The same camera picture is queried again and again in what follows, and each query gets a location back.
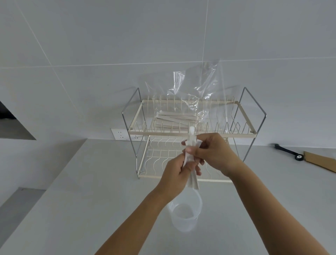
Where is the person's right hand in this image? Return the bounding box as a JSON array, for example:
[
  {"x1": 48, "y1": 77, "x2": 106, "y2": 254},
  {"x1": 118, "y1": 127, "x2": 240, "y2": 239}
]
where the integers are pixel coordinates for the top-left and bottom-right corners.
[{"x1": 185, "y1": 132, "x2": 241, "y2": 177}]

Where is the person's left hand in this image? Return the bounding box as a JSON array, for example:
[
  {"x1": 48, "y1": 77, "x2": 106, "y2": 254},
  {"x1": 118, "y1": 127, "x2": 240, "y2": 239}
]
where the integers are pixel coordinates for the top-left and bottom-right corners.
[{"x1": 157, "y1": 152, "x2": 202, "y2": 201}]

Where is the white paper-wrapped utensil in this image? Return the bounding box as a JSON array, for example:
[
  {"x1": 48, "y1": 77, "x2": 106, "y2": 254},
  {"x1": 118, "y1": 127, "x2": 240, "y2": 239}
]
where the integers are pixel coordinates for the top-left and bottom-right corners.
[{"x1": 181, "y1": 126, "x2": 204, "y2": 191}]

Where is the person's left forearm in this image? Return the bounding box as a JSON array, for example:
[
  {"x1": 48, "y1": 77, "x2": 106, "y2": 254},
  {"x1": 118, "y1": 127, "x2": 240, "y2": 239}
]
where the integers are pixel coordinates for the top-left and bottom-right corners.
[{"x1": 94, "y1": 189, "x2": 182, "y2": 255}]

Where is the person's right forearm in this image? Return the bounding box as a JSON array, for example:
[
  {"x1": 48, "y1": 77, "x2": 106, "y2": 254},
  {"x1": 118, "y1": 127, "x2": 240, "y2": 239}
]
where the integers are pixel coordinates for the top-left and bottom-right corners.
[{"x1": 223, "y1": 159, "x2": 332, "y2": 255}]

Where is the pile of wrapped utensil packets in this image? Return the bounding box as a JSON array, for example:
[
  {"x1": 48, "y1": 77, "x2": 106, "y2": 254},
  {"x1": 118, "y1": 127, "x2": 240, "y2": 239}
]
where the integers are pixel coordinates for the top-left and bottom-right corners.
[{"x1": 152, "y1": 110, "x2": 200, "y2": 130}]

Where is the clear plastic measuring cup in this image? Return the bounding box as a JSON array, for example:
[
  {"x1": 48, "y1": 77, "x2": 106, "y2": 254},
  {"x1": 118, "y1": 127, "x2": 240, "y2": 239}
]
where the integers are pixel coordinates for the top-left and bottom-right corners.
[{"x1": 167, "y1": 188, "x2": 204, "y2": 233}]

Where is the cream two-tier dish rack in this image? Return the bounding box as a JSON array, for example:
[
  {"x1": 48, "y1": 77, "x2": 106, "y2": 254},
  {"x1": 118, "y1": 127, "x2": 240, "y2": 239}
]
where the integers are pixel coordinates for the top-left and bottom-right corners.
[{"x1": 121, "y1": 87, "x2": 267, "y2": 183}]

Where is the clear plastic bag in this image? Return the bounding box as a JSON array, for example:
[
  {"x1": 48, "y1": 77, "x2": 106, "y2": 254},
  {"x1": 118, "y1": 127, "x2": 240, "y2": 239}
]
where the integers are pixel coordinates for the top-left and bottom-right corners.
[{"x1": 144, "y1": 59, "x2": 232, "y2": 132}]

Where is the black tool with small wheel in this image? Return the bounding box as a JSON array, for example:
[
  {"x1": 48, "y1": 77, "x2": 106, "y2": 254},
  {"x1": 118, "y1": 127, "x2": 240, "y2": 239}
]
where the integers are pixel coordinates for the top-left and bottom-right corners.
[{"x1": 274, "y1": 143, "x2": 306, "y2": 161}]

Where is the brown cardboard piece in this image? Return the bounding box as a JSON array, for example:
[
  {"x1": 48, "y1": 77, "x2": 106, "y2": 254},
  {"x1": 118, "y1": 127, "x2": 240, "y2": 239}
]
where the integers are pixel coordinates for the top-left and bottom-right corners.
[{"x1": 303, "y1": 151, "x2": 336, "y2": 173}]

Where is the white wall socket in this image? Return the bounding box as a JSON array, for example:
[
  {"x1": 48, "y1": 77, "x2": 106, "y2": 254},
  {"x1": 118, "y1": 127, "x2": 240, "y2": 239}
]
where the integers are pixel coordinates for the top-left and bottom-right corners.
[{"x1": 111, "y1": 128, "x2": 144, "y2": 142}]

